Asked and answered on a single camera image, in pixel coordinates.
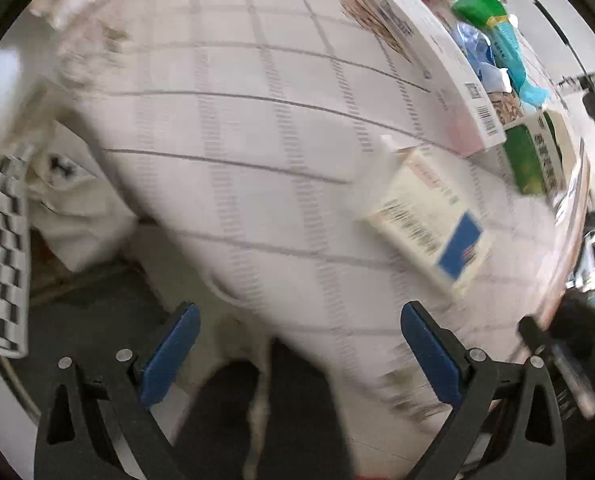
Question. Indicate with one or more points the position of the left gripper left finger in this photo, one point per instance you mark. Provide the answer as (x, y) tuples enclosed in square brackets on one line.
[(72, 441)]

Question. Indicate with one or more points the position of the white blue medicine box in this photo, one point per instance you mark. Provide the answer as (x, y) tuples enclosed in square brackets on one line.
[(405, 195)]

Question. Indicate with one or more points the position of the green blue snack bag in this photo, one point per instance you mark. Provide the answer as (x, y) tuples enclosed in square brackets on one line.
[(491, 18)]

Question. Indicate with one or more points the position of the cream cloth on chair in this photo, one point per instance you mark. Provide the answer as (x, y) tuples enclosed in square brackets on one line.
[(72, 204)]

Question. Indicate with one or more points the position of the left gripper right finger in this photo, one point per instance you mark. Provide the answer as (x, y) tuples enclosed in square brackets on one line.
[(514, 403)]

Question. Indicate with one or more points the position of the green white box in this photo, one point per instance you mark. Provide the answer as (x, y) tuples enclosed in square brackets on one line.
[(541, 154)]

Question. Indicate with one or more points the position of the white patterned tablecloth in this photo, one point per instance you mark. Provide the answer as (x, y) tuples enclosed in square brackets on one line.
[(238, 124)]

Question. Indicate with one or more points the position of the long white box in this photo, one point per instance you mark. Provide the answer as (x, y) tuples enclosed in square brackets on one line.
[(463, 119)]

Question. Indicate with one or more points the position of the black white checkered cloth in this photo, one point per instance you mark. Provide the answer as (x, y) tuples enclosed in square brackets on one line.
[(15, 268)]

